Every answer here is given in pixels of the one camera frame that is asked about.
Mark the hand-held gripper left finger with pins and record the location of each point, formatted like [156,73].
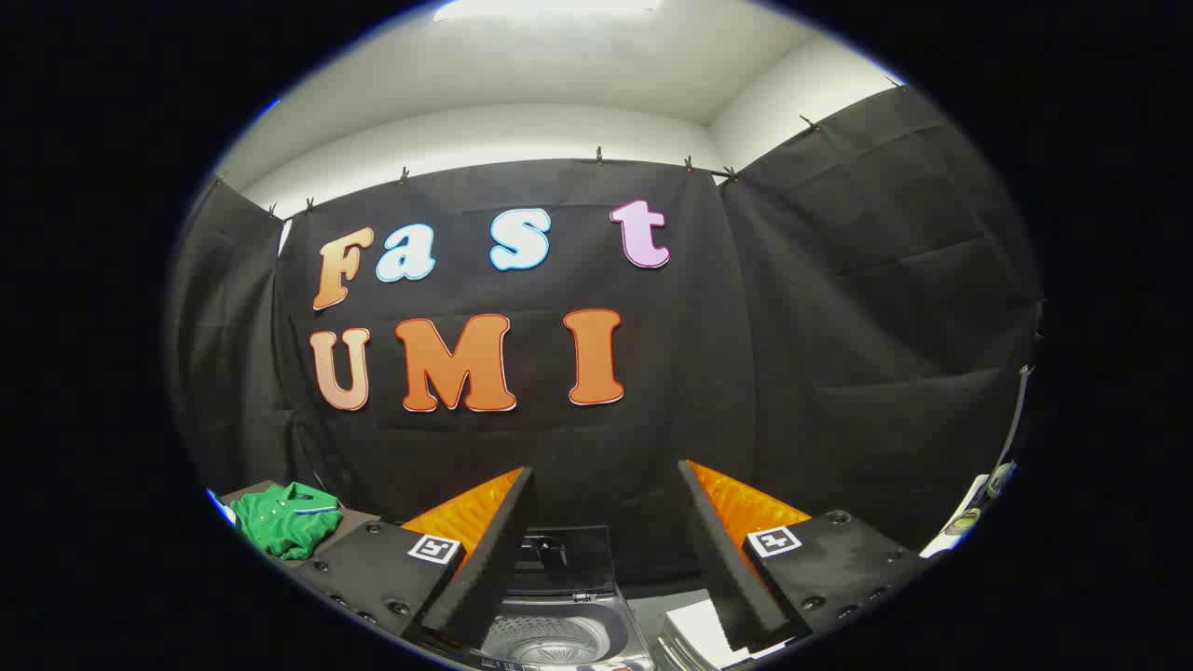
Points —
[494,550]

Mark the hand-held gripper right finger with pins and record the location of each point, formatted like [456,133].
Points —
[727,559]

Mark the dark washing machine lid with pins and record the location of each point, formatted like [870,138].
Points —
[569,559]

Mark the dark grey washing machine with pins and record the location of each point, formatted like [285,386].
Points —
[559,638]

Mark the green polo shirt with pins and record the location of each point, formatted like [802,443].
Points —
[284,522]

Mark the white board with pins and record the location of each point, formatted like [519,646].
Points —
[699,634]

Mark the grey cabinet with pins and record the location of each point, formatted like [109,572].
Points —
[359,522]

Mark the black backdrop cloth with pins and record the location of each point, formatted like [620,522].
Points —
[746,373]

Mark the white plastic object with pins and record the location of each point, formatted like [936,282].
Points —
[965,517]

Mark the metal stand pole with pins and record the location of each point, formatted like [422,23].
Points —
[1021,410]

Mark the row of small cloth clips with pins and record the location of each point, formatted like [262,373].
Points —
[597,154]

